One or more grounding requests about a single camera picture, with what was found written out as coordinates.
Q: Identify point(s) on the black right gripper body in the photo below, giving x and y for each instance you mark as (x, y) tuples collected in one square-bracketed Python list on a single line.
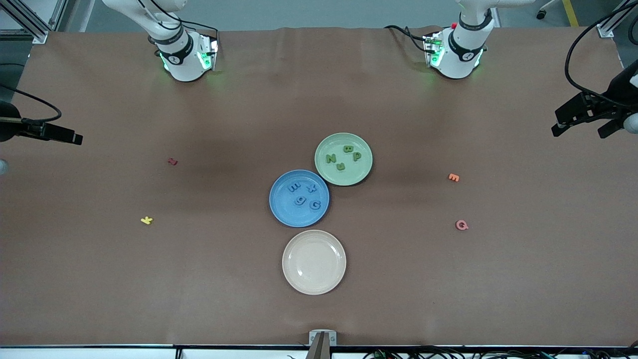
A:
[(9, 127)]

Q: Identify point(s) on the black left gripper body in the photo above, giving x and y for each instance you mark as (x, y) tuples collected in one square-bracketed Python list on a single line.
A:
[(611, 100)]

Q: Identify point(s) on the blue foam letter m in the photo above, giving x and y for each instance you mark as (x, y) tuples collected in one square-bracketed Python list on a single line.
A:
[(294, 187)]

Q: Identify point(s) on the green foam letter N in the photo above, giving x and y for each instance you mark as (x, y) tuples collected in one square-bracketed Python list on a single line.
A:
[(330, 158)]

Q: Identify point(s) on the blue foam lowercase g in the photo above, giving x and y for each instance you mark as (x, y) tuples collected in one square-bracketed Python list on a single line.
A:
[(301, 200)]

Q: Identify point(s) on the blue foam letter x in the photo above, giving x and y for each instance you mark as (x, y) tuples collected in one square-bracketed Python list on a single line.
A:
[(311, 188)]

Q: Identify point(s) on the blue foam capital G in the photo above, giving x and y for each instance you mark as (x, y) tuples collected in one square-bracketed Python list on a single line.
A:
[(311, 205)]

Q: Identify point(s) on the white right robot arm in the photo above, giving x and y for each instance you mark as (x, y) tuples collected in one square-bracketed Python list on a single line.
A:
[(184, 65)]

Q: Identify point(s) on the black chair caster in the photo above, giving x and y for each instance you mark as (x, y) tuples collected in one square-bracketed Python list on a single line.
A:
[(541, 15)]

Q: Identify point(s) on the yellow foam letter k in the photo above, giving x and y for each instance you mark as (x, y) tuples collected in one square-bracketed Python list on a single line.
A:
[(146, 220)]

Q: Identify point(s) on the base connector box green light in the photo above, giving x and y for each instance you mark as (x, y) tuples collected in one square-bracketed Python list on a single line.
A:
[(432, 50), (207, 52)]

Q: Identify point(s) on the pink foam letter Q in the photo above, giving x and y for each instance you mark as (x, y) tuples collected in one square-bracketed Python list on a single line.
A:
[(457, 225)]

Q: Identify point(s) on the brown table mat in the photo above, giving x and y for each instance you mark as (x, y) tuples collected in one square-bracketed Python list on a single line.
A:
[(149, 299)]

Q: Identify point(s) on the green plate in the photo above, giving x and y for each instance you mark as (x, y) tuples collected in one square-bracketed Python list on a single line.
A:
[(349, 174)]

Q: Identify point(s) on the blue plate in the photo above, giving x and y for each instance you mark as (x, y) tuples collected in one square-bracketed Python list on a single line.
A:
[(289, 214)]

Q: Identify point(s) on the beige plate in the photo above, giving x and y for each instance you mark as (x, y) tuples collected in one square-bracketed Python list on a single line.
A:
[(314, 262)]

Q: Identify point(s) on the aluminium profile frame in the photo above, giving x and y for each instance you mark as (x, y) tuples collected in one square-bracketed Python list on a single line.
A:
[(605, 31), (37, 35)]

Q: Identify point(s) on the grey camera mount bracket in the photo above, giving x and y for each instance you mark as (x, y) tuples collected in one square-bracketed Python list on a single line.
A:
[(315, 338)]

